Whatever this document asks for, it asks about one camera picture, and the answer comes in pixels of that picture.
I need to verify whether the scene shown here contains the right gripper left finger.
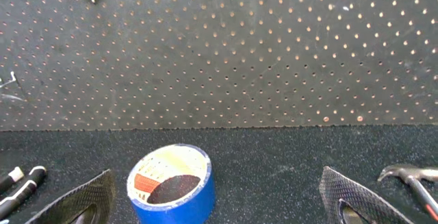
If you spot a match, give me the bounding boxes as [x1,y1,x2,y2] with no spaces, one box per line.
[24,169,117,224]

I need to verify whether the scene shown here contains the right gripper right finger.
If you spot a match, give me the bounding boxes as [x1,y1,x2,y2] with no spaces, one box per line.
[318,166,415,224]

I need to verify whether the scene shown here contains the black pegboard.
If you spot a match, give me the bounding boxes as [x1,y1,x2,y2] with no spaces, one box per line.
[0,0,438,132]

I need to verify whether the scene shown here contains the hammer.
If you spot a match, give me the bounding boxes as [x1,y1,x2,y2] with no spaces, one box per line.
[377,163,438,222]

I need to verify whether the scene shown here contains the black and white pliers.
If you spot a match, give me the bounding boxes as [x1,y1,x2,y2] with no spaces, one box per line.
[0,165,48,222]

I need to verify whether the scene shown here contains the roll of blue tape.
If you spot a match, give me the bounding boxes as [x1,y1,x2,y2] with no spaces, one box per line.
[126,143,216,224]

